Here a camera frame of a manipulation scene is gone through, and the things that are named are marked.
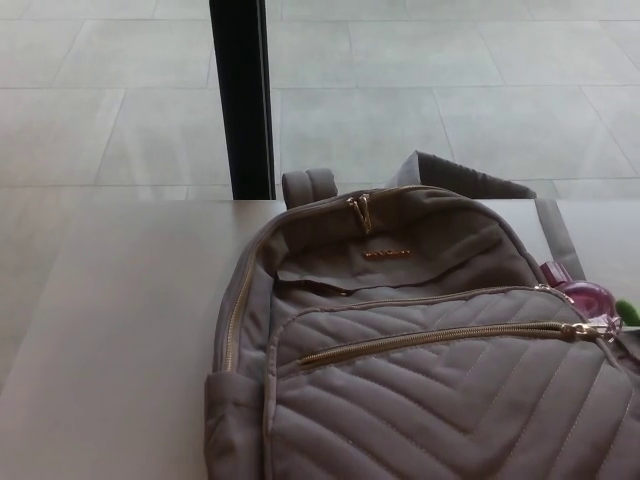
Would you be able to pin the grey quilted backpack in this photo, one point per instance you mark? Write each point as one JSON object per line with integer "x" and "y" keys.
{"x": 425, "y": 400}

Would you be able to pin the pink transparent water bottle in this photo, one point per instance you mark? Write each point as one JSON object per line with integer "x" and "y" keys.
{"x": 585, "y": 295}

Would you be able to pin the black vertical window post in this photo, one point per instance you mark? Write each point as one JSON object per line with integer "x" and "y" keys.
{"x": 242, "y": 100}

